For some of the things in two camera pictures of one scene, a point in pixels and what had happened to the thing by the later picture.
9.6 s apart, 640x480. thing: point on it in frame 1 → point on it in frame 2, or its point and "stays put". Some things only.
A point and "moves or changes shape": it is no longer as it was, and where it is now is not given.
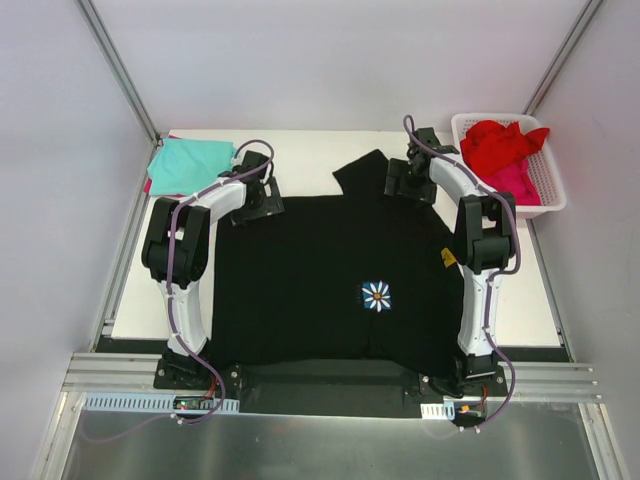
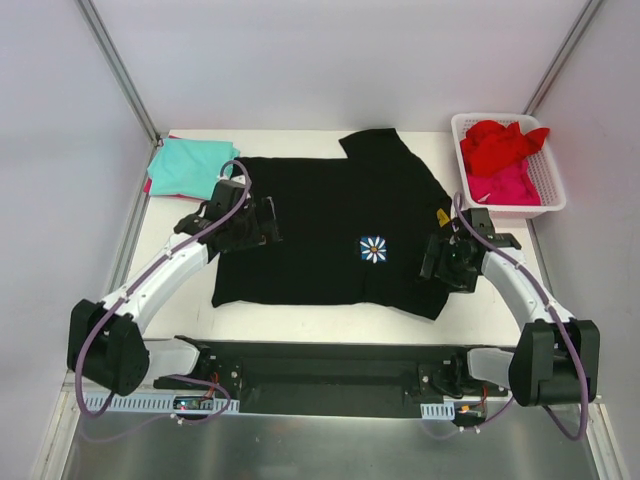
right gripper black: x=407 y=185 → x=432 y=257
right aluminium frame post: x=558 y=63 stays put
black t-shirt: x=361 y=277 moves or changes shape
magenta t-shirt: x=515 y=178 stays put
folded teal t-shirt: x=184 y=166 stays put
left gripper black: x=261 y=208 → x=261 y=223
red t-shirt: x=494 y=148 stays put
